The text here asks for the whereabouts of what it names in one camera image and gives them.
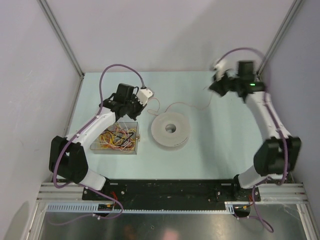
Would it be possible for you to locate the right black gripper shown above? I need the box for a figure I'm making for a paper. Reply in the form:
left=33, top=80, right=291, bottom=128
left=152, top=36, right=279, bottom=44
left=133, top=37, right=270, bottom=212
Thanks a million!
left=208, top=68, right=241, bottom=98

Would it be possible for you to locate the thin orange wire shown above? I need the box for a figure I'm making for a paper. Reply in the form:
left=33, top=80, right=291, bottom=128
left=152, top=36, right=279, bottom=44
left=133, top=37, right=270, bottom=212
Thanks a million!
left=147, top=86, right=216, bottom=116

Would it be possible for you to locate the grey perforated cable spool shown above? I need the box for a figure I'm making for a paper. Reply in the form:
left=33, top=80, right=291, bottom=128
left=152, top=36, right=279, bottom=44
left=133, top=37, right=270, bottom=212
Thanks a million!
left=150, top=112, right=191, bottom=151

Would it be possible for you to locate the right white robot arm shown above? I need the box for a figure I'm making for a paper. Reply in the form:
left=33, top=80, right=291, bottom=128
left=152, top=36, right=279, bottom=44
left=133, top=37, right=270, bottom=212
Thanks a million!
left=209, top=59, right=302, bottom=201

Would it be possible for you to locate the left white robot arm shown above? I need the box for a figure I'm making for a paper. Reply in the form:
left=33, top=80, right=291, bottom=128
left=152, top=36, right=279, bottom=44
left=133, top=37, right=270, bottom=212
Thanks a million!
left=49, top=83, right=154, bottom=200

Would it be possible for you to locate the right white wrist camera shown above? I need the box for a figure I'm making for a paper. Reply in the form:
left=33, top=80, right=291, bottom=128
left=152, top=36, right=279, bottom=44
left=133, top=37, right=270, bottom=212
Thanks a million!
left=210, top=58, right=232, bottom=80

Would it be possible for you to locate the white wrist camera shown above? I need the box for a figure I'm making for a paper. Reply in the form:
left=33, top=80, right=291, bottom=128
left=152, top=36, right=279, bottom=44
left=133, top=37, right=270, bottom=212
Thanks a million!
left=136, top=88, right=154, bottom=106
left=210, top=58, right=232, bottom=80

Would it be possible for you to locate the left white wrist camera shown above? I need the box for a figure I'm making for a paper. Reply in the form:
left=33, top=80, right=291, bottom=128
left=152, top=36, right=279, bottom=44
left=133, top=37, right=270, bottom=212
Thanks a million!
left=136, top=88, right=154, bottom=106

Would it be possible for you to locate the clear plastic cable box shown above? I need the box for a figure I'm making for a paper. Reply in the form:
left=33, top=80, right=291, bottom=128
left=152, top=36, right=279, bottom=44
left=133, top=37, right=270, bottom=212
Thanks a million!
left=90, top=121, right=140, bottom=155

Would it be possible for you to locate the tangled coloured wires bundle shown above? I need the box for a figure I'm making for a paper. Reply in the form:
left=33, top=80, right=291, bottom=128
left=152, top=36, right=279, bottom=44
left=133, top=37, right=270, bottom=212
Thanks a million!
left=99, top=123, right=139, bottom=152

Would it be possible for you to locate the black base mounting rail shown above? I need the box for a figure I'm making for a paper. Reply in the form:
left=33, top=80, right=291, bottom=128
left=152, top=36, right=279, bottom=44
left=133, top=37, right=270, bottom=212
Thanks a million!
left=81, top=177, right=262, bottom=211

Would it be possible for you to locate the right aluminium frame post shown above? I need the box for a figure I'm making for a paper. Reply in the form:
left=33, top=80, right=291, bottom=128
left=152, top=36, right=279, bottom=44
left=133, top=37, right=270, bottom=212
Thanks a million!
left=257, top=0, right=305, bottom=76

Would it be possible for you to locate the aluminium frame post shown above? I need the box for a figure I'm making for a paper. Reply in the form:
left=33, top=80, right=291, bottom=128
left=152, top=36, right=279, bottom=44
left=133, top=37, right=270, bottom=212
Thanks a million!
left=257, top=0, right=305, bottom=76
left=36, top=0, right=84, bottom=77

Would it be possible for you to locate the white slotted cable duct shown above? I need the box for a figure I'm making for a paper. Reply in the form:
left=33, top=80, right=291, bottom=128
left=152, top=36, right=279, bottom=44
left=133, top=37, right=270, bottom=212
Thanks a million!
left=46, top=202, right=253, bottom=214

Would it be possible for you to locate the left aluminium frame post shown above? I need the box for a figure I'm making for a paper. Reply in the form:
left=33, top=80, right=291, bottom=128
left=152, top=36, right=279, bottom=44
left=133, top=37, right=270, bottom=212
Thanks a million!
left=36, top=0, right=84, bottom=77

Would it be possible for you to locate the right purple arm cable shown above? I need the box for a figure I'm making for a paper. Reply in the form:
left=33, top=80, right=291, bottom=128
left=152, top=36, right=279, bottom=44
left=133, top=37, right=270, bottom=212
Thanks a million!
left=219, top=47, right=296, bottom=233

